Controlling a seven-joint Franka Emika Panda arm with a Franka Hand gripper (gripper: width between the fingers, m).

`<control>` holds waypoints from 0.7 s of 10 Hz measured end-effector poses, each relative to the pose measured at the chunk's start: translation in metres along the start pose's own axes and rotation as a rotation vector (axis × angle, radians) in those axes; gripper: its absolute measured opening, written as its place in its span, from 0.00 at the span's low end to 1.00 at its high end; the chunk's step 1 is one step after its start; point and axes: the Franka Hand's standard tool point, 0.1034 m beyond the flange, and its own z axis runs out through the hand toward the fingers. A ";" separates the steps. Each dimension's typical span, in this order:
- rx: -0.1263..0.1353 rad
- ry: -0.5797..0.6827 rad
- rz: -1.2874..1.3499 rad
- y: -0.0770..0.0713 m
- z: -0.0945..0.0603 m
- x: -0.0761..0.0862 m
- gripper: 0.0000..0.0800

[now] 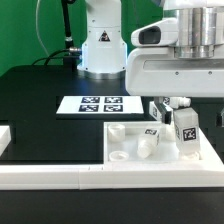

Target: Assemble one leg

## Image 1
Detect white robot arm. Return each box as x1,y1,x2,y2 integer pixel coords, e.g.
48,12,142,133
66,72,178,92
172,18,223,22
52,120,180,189
125,0,224,124

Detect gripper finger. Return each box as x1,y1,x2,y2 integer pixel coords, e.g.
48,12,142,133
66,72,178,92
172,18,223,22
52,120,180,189
216,108,224,128

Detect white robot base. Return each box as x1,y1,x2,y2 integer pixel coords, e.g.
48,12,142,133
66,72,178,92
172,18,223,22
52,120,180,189
77,0,127,80

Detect white square table top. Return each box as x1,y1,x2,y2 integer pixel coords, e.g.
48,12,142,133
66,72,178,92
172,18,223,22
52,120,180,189
103,122,224,170

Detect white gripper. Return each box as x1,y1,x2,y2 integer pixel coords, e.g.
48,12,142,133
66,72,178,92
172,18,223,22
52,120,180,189
125,47,224,124

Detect white obstacle fence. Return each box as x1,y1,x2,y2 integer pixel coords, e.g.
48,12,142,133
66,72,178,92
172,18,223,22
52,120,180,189
0,122,224,190

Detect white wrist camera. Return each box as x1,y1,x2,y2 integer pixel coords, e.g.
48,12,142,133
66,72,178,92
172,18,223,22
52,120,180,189
131,17,178,47

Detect white sheet with tags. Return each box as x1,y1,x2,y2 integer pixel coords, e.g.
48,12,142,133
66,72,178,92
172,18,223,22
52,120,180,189
57,96,143,115

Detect black cables and post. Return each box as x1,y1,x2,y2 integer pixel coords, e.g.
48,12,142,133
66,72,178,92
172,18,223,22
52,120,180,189
31,0,83,69

